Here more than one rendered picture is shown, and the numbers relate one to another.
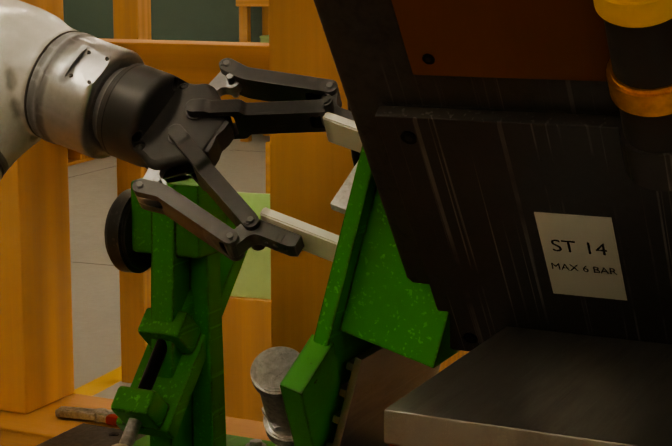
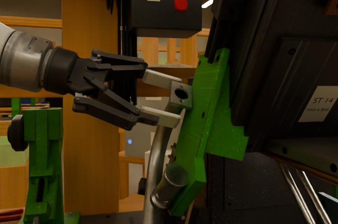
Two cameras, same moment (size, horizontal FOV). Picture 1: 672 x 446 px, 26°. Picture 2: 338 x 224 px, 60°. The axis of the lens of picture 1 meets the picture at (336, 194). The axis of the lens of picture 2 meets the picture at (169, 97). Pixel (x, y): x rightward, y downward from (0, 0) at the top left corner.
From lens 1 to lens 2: 0.71 m
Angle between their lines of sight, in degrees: 38
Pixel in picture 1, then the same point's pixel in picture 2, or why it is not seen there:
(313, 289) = (82, 150)
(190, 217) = (109, 112)
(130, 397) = (35, 207)
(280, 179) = (68, 110)
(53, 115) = (19, 68)
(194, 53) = not seen: hidden behind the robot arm
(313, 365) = (202, 169)
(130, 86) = (63, 54)
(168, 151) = (84, 84)
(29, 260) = not seen: outside the picture
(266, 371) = (173, 176)
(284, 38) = not seen: hidden behind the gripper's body
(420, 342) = (237, 151)
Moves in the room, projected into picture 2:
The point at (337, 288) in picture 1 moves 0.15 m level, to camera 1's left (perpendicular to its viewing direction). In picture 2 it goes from (207, 132) to (115, 144)
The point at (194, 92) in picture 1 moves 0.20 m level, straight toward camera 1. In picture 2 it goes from (85, 61) to (164, 50)
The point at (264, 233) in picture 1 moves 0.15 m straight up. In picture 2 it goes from (144, 116) to (143, 22)
